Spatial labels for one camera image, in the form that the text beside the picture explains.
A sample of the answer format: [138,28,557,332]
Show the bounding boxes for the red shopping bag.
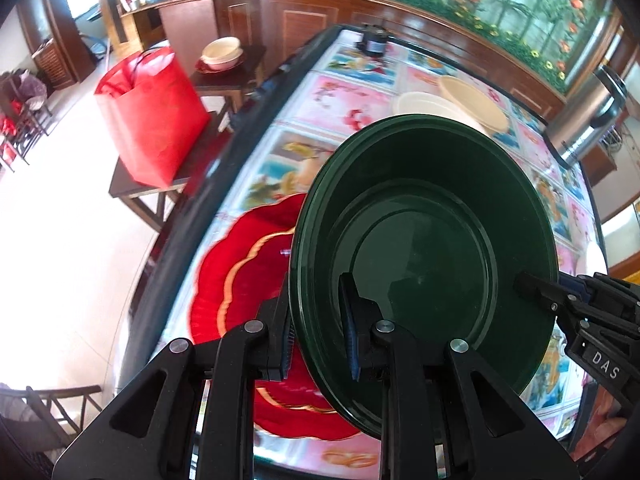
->
[95,46,211,188]

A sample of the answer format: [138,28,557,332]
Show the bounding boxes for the red glass plate stack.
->
[189,192,381,442]

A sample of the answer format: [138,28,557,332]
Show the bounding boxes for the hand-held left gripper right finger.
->
[338,272,581,480]

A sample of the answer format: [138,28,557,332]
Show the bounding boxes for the stainless steel kettle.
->
[544,64,628,170]

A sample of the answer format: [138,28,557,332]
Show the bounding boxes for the small black jar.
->
[356,24,390,57]

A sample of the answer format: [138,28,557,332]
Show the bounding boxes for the wooden panelled cabinet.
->
[120,0,566,121]

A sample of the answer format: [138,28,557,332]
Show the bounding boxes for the bamboo and flower glass partition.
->
[265,0,616,93]

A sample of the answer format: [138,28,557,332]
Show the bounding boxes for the dark wooden stool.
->
[187,45,268,131]
[109,110,236,233]

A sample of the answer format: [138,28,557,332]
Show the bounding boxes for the dark wooden chair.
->
[0,384,103,480]

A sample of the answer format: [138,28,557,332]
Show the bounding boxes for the wooden lattice cabinet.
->
[31,37,78,91]

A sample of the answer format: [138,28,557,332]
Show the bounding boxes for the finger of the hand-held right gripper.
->
[514,270,583,318]
[559,271,640,312]

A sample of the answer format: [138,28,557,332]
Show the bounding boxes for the large white paper bowl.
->
[391,91,488,133]

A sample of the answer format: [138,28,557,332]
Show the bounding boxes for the dark green plastic bowl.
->
[289,114,559,440]

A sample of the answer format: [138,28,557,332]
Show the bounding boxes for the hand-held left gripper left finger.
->
[52,270,296,480]

